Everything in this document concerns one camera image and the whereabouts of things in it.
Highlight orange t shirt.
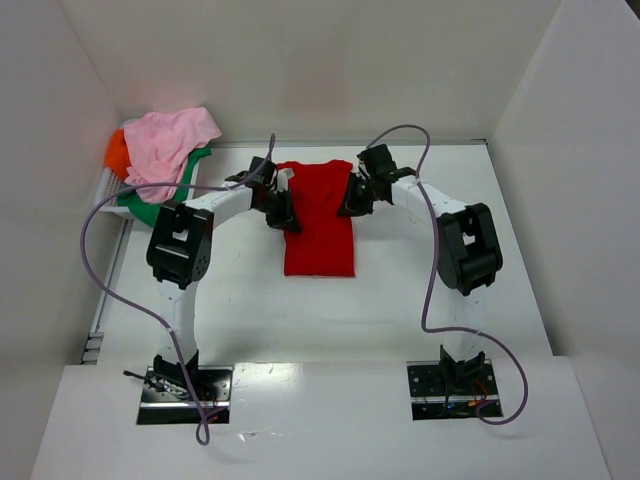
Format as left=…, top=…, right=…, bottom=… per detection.
left=104, top=129, right=131, bottom=181

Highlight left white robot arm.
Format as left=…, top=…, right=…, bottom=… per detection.
left=146, top=167, right=301, bottom=390

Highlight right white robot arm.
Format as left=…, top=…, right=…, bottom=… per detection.
left=338, top=168, right=503, bottom=393

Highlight white plastic basket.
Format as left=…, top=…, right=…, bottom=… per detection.
left=103, top=119, right=212, bottom=226

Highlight red t shirt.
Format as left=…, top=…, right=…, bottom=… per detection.
left=278, top=159, right=355, bottom=278

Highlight green t shirt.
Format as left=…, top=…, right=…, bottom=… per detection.
left=119, top=144, right=215, bottom=229

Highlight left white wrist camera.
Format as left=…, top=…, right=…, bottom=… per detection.
left=246, top=156, right=295, bottom=193

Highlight pink t shirt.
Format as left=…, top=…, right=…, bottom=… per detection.
left=123, top=107, right=222, bottom=204

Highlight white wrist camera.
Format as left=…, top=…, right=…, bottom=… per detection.
left=355, top=143, right=416, bottom=180
left=246, top=156, right=295, bottom=193

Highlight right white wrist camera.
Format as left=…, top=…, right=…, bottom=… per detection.
left=355, top=143, right=416, bottom=180

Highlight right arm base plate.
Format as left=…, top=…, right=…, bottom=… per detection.
left=406, top=361, right=503, bottom=421

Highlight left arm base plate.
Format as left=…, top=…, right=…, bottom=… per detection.
left=136, top=366, right=233, bottom=426

